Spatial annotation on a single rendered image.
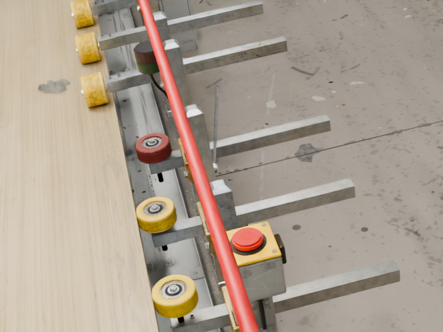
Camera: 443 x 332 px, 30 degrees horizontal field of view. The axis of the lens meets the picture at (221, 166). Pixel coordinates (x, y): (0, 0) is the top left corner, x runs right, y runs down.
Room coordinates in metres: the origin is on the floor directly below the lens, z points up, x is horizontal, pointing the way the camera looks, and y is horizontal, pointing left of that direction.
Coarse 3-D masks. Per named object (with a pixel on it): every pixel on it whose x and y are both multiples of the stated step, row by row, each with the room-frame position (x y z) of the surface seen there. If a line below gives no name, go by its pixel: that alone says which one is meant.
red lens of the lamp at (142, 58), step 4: (136, 52) 1.55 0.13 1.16; (152, 52) 1.54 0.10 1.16; (136, 56) 1.55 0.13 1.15; (140, 56) 1.54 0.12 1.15; (144, 56) 1.54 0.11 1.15; (148, 56) 1.53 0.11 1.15; (152, 56) 1.54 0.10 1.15; (136, 60) 1.55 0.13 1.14; (140, 60) 1.54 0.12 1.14; (144, 60) 1.54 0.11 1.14; (148, 60) 1.53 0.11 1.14; (152, 60) 1.54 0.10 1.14
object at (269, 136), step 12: (312, 120) 1.64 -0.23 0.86; (324, 120) 1.63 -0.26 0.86; (252, 132) 1.63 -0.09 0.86; (264, 132) 1.62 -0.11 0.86; (276, 132) 1.62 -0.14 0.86; (288, 132) 1.62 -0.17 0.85; (300, 132) 1.62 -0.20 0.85; (312, 132) 1.62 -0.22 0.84; (216, 144) 1.61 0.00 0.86; (228, 144) 1.60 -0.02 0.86; (240, 144) 1.61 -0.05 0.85; (252, 144) 1.61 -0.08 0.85; (264, 144) 1.61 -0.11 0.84; (180, 156) 1.59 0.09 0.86; (216, 156) 1.60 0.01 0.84; (156, 168) 1.58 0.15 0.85; (168, 168) 1.59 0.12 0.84
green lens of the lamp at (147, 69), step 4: (140, 64) 1.54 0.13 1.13; (148, 64) 1.54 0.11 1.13; (152, 64) 1.54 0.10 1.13; (156, 64) 1.54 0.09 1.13; (140, 68) 1.54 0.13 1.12; (144, 68) 1.54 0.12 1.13; (148, 68) 1.54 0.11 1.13; (152, 68) 1.53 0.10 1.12; (156, 68) 1.54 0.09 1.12; (140, 72) 1.55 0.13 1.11; (144, 72) 1.54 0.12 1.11; (148, 72) 1.54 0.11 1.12; (152, 72) 1.53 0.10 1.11
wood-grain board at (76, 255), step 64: (0, 0) 2.68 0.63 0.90; (64, 0) 2.57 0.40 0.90; (0, 64) 2.18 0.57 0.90; (64, 64) 2.10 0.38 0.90; (0, 128) 1.80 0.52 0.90; (64, 128) 1.75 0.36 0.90; (0, 192) 1.52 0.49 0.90; (64, 192) 1.47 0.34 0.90; (128, 192) 1.43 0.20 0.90; (0, 256) 1.29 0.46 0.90; (64, 256) 1.26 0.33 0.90; (128, 256) 1.22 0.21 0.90; (0, 320) 1.11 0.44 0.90; (64, 320) 1.08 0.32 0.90; (128, 320) 1.05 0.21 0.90
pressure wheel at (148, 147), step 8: (144, 136) 1.63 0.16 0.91; (152, 136) 1.63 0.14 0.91; (160, 136) 1.62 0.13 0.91; (136, 144) 1.60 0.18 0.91; (144, 144) 1.60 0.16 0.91; (152, 144) 1.59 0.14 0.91; (160, 144) 1.58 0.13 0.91; (168, 144) 1.58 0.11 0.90; (136, 152) 1.59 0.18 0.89; (144, 152) 1.57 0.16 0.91; (152, 152) 1.56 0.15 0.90; (160, 152) 1.56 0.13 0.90; (168, 152) 1.58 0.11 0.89; (144, 160) 1.57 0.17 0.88; (152, 160) 1.56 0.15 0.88; (160, 160) 1.56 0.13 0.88; (160, 176) 1.60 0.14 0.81
